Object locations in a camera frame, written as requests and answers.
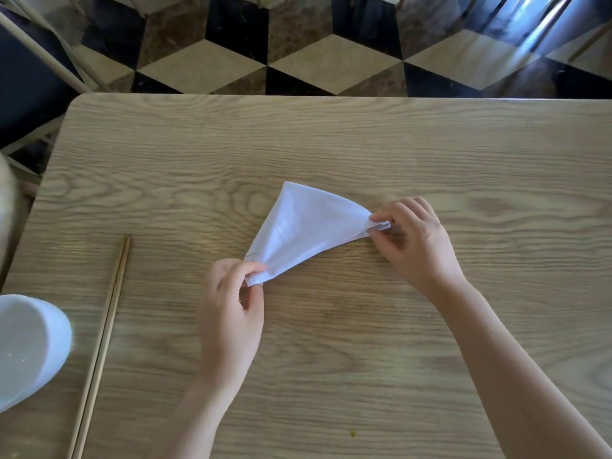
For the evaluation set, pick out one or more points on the white cloth napkin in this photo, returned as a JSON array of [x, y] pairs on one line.
[[306, 224]]

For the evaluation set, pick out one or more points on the wooden chair with dark cushion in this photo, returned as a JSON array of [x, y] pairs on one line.
[[5, 210], [28, 85]]

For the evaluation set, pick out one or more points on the person's right hand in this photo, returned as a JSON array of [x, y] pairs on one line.
[[421, 248]]

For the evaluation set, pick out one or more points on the wooden chopstick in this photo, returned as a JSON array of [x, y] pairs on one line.
[[103, 348], [97, 348]]

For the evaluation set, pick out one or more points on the row of wooden dining chairs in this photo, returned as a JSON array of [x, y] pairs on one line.
[[590, 42]]

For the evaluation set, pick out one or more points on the white bowl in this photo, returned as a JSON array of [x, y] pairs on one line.
[[28, 348]]

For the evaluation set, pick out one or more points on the person's right forearm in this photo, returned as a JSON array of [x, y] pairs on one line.
[[516, 377]]

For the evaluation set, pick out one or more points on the person's left hand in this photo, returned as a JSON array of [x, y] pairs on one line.
[[224, 329]]

